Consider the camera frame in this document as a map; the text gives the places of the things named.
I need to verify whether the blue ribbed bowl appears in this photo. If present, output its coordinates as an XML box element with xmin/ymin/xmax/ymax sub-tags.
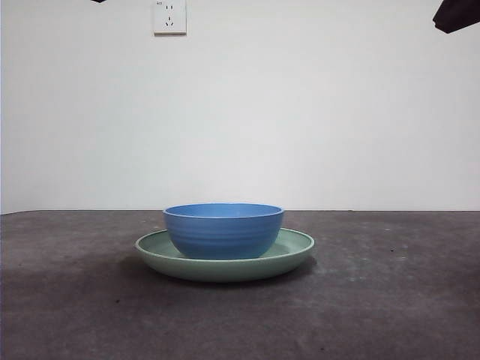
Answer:
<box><xmin>162</xmin><ymin>202</ymin><xmax>285</xmax><ymax>260</ymax></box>

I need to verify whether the green round plate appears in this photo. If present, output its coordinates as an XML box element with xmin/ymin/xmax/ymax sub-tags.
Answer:
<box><xmin>135</xmin><ymin>226</ymin><xmax>316</xmax><ymax>284</ymax></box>

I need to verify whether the white wall socket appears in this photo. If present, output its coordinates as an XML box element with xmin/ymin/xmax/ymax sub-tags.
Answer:
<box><xmin>152</xmin><ymin>0</ymin><xmax>188</xmax><ymax>37</ymax></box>

